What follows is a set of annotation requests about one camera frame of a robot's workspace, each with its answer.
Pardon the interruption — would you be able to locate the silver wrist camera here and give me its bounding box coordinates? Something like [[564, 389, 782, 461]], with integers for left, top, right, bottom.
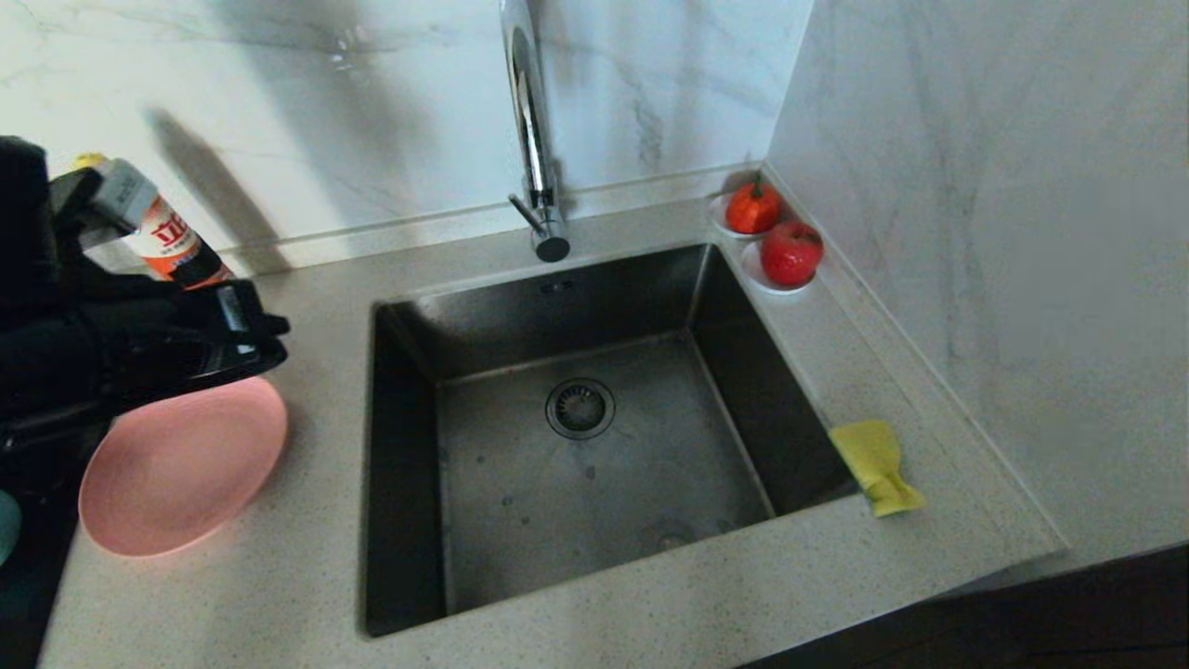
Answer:
[[51, 158, 161, 252]]

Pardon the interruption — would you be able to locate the chrome kitchen faucet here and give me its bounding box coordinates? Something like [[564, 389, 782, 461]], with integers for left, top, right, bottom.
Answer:
[[497, 0, 572, 264]]

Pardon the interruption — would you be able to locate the round metal drain strainer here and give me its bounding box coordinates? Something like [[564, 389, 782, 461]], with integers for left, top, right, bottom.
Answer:
[[545, 378, 617, 441]]

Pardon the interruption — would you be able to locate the small white dish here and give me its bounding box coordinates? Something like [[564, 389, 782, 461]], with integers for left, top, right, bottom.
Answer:
[[740, 240, 817, 296], [709, 190, 786, 243]]

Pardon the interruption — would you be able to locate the orange-red tomato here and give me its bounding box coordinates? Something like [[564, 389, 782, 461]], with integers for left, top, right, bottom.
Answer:
[[725, 177, 783, 235]]

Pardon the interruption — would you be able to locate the stainless steel sink basin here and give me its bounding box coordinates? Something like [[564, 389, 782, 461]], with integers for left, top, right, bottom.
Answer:
[[365, 243, 856, 637]]

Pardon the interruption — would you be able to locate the yellow sponge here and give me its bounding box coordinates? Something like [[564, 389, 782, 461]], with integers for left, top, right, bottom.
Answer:
[[829, 420, 927, 518]]

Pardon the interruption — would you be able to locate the yellow-capped orange dish soap bottle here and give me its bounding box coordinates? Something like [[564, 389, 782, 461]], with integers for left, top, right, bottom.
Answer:
[[72, 153, 238, 291]]

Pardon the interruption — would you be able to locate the red apple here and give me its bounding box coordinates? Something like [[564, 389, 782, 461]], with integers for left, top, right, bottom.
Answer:
[[760, 221, 824, 287]]

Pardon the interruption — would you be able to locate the teal bowl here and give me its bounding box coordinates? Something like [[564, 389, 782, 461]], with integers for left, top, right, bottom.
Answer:
[[0, 489, 23, 568]]

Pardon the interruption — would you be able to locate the pink plate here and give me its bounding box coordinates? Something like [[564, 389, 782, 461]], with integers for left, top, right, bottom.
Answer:
[[79, 376, 290, 558]]

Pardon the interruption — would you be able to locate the black cooktop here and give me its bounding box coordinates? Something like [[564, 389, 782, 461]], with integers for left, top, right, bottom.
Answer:
[[0, 437, 94, 669]]

